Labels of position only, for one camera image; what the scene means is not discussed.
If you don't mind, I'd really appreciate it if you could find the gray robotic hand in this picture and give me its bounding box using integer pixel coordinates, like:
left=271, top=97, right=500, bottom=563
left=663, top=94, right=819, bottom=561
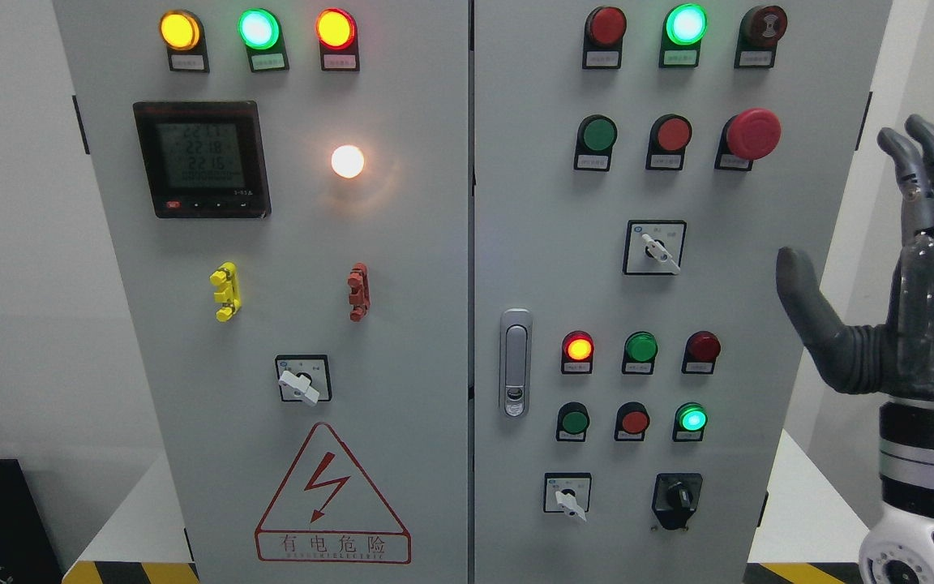
left=776, top=114, right=934, bottom=402

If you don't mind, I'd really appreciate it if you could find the gray rotary switch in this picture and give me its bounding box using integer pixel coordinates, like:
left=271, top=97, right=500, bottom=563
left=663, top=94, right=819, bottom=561
left=622, top=221, right=687, bottom=276
left=542, top=472, right=592, bottom=522

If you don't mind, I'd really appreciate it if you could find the lit green push button lower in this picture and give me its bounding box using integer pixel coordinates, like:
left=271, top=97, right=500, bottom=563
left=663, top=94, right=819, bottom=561
left=672, top=401, right=709, bottom=443

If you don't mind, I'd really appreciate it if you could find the red emergency stop button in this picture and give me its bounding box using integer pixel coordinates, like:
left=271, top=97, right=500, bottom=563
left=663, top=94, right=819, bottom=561
left=714, top=108, right=782, bottom=171

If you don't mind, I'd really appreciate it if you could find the green indicator lamp middle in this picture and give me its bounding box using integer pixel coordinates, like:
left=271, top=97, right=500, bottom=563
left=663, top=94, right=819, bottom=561
left=620, top=330, right=658, bottom=375

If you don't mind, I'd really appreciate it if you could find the green indicator lamp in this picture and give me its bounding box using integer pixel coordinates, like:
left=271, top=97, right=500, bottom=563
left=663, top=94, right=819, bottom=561
left=620, top=330, right=658, bottom=375
left=238, top=7, right=289, bottom=73
left=658, top=3, right=708, bottom=69

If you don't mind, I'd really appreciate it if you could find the red push button lower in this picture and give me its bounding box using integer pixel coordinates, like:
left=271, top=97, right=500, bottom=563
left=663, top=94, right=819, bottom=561
left=613, top=401, right=651, bottom=441

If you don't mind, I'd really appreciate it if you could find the red push button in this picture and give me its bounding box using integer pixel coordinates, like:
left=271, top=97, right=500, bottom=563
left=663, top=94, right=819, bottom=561
left=645, top=114, right=693, bottom=171
left=613, top=401, right=651, bottom=441

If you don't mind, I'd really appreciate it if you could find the red push button upper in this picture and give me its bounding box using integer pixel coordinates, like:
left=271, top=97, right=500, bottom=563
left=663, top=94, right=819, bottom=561
left=645, top=114, right=693, bottom=171

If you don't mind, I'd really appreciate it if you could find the gray right cabinet door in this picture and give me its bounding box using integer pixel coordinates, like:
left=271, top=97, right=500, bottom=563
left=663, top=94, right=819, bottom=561
left=473, top=1, right=890, bottom=583

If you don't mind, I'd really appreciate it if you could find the gray cabinet door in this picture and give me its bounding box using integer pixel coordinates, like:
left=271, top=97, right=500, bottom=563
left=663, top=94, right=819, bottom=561
left=54, top=1, right=471, bottom=583
left=473, top=1, right=890, bottom=583

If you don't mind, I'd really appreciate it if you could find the lit red indicator lamp middle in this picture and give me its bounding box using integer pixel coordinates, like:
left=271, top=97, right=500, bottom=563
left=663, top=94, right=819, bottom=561
left=560, top=330, right=594, bottom=375

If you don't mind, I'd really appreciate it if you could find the dark red buzzer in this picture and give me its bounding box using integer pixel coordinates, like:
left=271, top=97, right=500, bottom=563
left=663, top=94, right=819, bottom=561
left=734, top=5, right=788, bottom=69

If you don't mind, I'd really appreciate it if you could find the green push button upper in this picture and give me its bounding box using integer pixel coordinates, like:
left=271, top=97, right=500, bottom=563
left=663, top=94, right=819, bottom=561
left=573, top=114, right=618, bottom=171

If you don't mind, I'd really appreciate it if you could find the green indicator lamp top right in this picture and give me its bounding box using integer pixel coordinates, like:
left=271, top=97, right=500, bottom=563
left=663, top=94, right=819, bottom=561
left=658, top=3, right=708, bottom=69

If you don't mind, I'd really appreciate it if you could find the dark red indicator lamp top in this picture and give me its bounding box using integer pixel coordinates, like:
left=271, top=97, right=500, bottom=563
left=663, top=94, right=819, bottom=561
left=582, top=5, right=628, bottom=70

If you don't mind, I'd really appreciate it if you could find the red terminal clip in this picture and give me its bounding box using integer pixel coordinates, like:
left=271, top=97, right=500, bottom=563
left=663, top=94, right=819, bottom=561
left=347, top=262, right=371, bottom=322

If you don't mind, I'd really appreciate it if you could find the white glowing indicator lamp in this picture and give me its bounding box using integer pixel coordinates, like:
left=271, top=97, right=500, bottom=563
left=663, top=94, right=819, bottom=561
left=330, top=144, right=366, bottom=180

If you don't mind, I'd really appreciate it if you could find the red electrical hazard warning sticker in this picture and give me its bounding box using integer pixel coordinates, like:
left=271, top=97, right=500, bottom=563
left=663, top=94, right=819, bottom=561
left=255, top=422, right=412, bottom=565

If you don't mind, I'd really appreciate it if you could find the gray left cabinet door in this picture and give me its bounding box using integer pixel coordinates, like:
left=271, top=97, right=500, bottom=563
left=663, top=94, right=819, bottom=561
left=54, top=1, right=471, bottom=583

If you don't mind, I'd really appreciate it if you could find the red indicator lamp top left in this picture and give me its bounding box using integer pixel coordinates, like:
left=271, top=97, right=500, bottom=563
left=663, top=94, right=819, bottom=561
left=315, top=7, right=360, bottom=71

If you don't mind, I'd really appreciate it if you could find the yellow terminal clip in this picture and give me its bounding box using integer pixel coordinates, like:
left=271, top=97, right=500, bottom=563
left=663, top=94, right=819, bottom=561
left=210, top=261, right=243, bottom=323

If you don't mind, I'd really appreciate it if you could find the green indicator lamp top left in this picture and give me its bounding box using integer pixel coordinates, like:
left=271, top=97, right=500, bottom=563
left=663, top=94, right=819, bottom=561
left=238, top=7, right=289, bottom=73

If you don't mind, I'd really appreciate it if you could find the black digital power meter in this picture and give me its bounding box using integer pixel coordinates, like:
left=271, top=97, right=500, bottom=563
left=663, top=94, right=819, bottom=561
left=133, top=101, right=272, bottom=219

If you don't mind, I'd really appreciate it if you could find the yellow indicator lamp top left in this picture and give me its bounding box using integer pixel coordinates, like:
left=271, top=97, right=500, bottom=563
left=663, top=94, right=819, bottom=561
left=158, top=10, right=210, bottom=73

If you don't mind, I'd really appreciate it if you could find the black rotary selector switch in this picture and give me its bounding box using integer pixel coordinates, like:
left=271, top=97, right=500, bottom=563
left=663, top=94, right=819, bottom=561
left=652, top=473, right=703, bottom=530

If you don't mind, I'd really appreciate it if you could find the silver cabinet door handle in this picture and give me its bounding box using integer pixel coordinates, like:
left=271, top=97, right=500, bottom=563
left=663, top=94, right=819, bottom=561
left=498, top=309, right=533, bottom=419

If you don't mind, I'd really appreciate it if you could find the gray rotary switch left door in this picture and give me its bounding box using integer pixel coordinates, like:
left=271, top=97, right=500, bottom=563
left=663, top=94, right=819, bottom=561
left=275, top=354, right=332, bottom=406

